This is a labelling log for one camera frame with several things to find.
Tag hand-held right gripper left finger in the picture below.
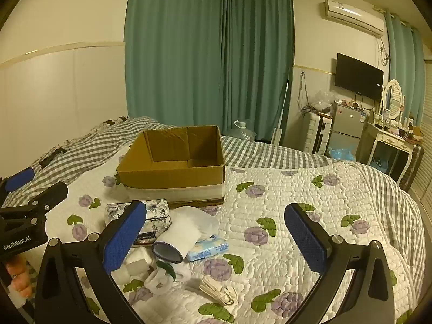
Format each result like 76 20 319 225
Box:
35 200 147 324

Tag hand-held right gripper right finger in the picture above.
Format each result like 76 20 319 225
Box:
284 203 395 324

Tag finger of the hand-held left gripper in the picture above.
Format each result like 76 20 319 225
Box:
0 168 36 206
0 181 69 223

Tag floral tissue pack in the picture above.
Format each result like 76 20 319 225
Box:
106 198 172 240

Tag white cloth blue trim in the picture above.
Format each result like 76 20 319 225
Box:
152 221 203 264

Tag brown cardboard box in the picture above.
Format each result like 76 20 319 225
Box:
116 126 226 206

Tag blue tissue packet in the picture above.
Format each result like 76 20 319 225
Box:
187 237 229 262

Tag person's left hand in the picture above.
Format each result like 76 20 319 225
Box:
5 253 34 299

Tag dark small packet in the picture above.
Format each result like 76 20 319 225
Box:
133 231 156 245

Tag black object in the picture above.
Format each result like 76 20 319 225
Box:
39 147 70 168

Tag grey gingham blanket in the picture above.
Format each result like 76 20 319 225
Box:
0 116 427 324

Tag blue plastic bag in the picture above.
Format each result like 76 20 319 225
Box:
328 146 357 161

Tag white mop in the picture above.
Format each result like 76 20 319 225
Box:
272 67 291 146

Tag silver small fridge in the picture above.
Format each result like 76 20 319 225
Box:
329 103 368 157

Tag clear water jug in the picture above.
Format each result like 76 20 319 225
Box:
224 120 257 141

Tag white vanity table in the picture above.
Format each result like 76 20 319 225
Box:
366 121 422 186

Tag clear plastic bag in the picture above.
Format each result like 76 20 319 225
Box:
309 89 335 112

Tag oval white mirror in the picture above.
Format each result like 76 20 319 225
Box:
381 79 406 120

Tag wide green curtain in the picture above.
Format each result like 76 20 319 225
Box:
124 0 226 129

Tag green corner curtain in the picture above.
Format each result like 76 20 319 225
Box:
221 0 294 142

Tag green window curtain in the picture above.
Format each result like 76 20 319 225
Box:
385 12 426 122

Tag white air conditioner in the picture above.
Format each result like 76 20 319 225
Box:
320 0 386 38

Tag white cable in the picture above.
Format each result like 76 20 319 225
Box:
199 277 237 306

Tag black wall cables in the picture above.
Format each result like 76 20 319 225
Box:
299 71 309 112

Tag black wall television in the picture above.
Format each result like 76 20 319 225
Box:
335 53 384 102

